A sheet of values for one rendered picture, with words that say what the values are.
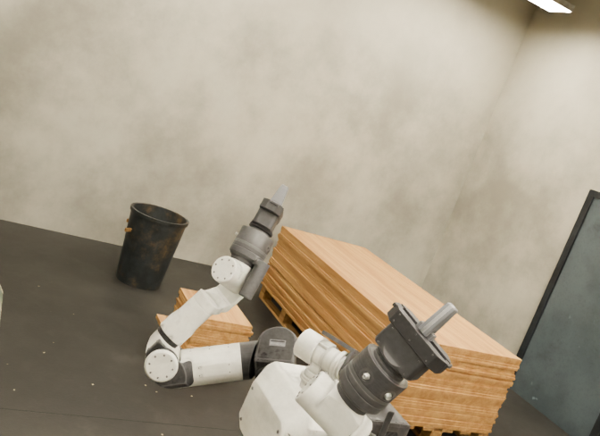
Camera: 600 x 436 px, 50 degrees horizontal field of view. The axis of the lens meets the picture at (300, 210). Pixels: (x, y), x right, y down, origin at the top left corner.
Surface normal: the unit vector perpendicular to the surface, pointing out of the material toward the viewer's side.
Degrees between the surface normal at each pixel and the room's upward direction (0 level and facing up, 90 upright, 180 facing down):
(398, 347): 83
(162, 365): 83
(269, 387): 45
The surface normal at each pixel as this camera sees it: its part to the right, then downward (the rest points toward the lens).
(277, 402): -0.36, -0.83
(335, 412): -0.23, 0.11
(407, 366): -0.49, -0.18
